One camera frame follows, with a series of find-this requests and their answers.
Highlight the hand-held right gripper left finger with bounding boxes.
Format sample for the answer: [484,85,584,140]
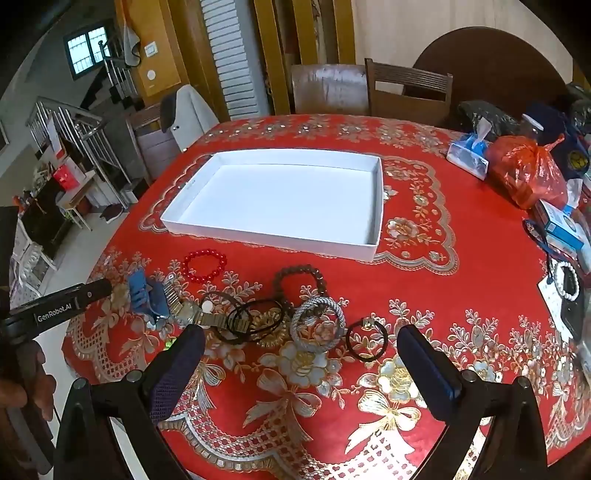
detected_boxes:
[54,323,206,480]

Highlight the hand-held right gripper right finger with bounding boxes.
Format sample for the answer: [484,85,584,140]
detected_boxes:
[396,324,561,480]

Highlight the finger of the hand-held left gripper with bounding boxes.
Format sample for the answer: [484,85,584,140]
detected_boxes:
[84,280,114,303]

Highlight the blue hair claw clip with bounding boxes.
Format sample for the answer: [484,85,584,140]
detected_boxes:
[127,270,169,324]

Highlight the gold metal watch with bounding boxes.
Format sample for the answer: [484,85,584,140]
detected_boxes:
[159,272,245,334]

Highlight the black cord loops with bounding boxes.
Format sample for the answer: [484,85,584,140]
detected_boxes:
[215,299,286,344]

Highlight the black hair tie with charm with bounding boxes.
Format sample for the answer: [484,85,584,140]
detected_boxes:
[345,318,387,361]

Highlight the red bead bracelet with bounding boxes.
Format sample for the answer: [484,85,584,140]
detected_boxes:
[182,249,228,283]

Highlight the gold spiral hair tie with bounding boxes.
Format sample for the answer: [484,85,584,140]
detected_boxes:
[249,311,283,348]

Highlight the grey braided bracelet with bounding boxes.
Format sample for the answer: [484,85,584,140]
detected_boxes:
[290,296,346,354]

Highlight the brown bead bracelet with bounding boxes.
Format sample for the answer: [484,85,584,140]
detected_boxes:
[272,265,328,310]

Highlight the white shallow tray box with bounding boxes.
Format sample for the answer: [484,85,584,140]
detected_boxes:
[159,150,385,263]

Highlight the person's left hand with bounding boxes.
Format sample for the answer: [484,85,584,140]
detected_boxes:
[0,342,58,412]

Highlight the red floral tablecloth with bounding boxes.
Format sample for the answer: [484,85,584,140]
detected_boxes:
[60,113,591,480]

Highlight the small red bag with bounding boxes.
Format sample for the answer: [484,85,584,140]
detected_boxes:
[52,165,77,192]

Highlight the white paper card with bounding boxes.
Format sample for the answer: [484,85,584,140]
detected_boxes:
[538,277,573,334]

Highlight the metal stair railing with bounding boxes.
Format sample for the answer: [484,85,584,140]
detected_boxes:
[25,97,139,213]

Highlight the blue and white box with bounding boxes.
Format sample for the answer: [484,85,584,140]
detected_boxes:
[542,203,587,245]

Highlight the white jacket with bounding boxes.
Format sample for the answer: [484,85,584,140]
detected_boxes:
[159,84,220,153]

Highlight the blue tissue pack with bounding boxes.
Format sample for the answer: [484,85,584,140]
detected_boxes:
[447,117,492,181]

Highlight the red plastic bag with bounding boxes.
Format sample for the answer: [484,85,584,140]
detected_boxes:
[485,134,570,210]

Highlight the window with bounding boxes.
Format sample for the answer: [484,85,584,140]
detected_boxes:
[65,27,112,77]

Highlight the grey hanging cloth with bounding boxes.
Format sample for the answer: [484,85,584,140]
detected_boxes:
[117,18,141,68]

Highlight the dark blue bag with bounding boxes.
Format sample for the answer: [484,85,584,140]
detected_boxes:
[524,102,591,177]

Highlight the black plastic bag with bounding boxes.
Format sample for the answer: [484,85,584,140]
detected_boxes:
[457,100,522,139]

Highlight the white slatted panel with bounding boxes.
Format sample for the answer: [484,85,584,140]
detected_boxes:
[201,0,271,121]

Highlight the wooden slatted chair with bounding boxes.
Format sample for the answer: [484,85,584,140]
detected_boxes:
[365,58,454,127]

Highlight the reddish brown chair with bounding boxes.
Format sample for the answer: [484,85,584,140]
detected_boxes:
[290,64,370,116]

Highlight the round dark wooden tabletop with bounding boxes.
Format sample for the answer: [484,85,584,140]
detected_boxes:
[412,27,578,130]

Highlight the white bead bracelet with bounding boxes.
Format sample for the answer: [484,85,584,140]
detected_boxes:
[553,261,581,302]

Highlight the blue lanyard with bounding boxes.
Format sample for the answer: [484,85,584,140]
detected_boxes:
[523,219,561,283]

